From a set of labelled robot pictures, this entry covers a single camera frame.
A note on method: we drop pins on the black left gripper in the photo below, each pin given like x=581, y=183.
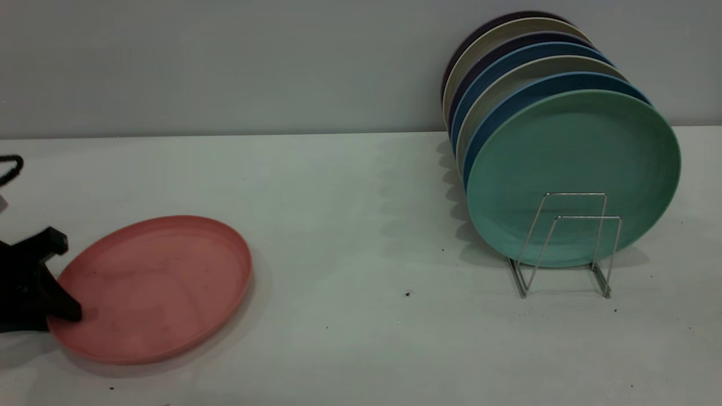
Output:
x=20, y=287

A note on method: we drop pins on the pink round plate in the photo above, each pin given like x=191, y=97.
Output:
x=152, y=287

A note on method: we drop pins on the dark purple round plate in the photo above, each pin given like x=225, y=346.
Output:
x=485, y=27

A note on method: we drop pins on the dark navy round plate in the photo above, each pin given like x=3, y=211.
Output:
x=507, y=48

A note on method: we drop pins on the beige round plate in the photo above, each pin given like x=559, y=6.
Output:
x=524, y=27
x=524, y=70

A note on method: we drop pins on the blue round plate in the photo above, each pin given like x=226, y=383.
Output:
x=524, y=54
x=541, y=87

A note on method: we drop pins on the green round plate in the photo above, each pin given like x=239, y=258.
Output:
x=564, y=152

